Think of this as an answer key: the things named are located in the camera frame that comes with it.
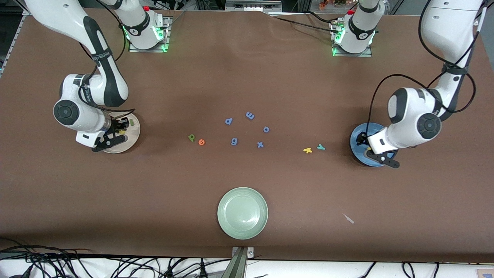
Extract blue plate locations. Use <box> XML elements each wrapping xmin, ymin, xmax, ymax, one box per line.
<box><xmin>350</xmin><ymin>122</ymin><xmax>397</xmax><ymax>167</ymax></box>

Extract beige plate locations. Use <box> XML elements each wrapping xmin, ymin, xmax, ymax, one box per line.
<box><xmin>101</xmin><ymin>111</ymin><xmax>141</xmax><ymax>154</ymax></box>

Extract pale green plate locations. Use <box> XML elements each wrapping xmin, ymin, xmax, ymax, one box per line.
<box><xmin>217</xmin><ymin>187</ymin><xmax>269</xmax><ymax>240</ymax></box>

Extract metal box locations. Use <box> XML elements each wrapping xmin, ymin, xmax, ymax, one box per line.
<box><xmin>225</xmin><ymin>0</ymin><xmax>283</xmax><ymax>13</ymax></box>

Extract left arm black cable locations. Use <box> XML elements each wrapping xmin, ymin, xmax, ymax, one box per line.
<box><xmin>369</xmin><ymin>0</ymin><xmax>477</xmax><ymax>134</ymax></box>

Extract long looping black cable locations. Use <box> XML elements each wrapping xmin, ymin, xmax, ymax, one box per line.
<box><xmin>79</xmin><ymin>0</ymin><xmax>129</xmax><ymax>62</ymax></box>

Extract tangled black cables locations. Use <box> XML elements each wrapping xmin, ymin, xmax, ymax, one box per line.
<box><xmin>0</xmin><ymin>239</ymin><xmax>232</xmax><ymax>278</ymax></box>

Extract aluminium frame rail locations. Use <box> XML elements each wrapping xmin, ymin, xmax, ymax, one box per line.
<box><xmin>0</xmin><ymin>5</ymin><xmax>31</xmax><ymax>74</ymax></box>

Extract black cable at arm base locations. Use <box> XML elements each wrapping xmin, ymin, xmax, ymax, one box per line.
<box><xmin>270</xmin><ymin>14</ymin><xmax>340</xmax><ymax>33</ymax></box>

